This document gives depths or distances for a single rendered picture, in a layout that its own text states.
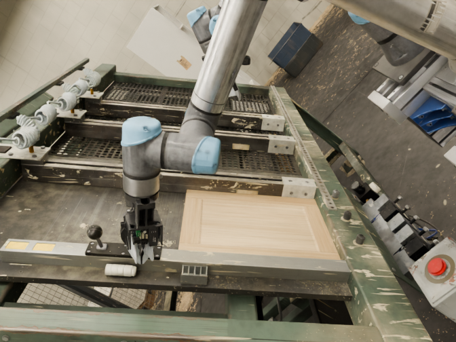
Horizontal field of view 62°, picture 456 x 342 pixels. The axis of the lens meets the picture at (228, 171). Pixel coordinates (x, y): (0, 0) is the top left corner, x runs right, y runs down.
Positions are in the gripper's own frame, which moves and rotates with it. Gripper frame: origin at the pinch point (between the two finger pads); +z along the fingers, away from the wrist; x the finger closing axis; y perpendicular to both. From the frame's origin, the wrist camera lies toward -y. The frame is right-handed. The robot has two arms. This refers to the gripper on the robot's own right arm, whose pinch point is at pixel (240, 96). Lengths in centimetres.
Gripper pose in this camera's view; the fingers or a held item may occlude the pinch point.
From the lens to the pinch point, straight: 151.1
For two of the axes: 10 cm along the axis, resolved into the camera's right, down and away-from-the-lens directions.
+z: 4.2, 8.1, 4.2
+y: -9.1, 3.8, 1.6
